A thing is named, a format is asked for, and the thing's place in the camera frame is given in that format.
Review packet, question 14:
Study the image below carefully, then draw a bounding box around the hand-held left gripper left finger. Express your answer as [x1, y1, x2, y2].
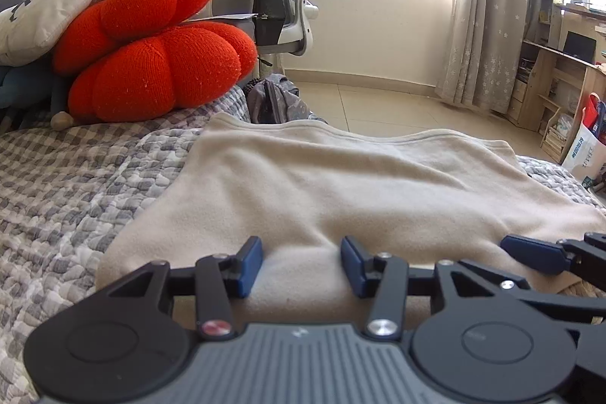
[102, 236, 263, 341]

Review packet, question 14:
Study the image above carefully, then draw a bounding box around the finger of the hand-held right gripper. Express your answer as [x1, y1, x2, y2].
[501, 232, 606, 291]
[497, 278, 606, 325]

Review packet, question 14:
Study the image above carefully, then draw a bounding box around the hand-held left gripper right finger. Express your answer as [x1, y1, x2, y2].
[341, 236, 503, 341]

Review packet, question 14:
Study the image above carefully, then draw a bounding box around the beige and black bear sweatshirt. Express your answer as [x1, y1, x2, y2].
[97, 111, 606, 329]

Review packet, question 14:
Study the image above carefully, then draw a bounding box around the white shopping bag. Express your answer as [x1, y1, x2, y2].
[561, 122, 606, 189]

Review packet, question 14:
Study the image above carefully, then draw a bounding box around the red shopping bag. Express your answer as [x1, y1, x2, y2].
[581, 94, 606, 144]

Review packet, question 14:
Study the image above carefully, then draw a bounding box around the grey backpack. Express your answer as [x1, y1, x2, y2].
[244, 74, 327, 125]

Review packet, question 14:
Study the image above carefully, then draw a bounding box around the wooden desk with shelves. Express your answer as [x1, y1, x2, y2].
[506, 0, 606, 163]

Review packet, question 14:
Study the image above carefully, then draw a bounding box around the grey checkered quilt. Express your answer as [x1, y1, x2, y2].
[0, 84, 606, 404]

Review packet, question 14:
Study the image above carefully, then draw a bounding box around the black laptop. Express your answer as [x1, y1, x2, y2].
[563, 31, 597, 65]

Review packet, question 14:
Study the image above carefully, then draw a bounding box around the red knitted flower cushion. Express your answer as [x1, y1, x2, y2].
[52, 0, 259, 124]

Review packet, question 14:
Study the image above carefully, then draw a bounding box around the beige star curtain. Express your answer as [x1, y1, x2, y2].
[436, 0, 545, 114]

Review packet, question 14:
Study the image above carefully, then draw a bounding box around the blue plush doll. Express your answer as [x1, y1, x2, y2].
[0, 63, 77, 135]

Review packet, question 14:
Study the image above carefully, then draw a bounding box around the pale printed pillow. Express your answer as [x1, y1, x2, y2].
[0, 0, 166, 66]

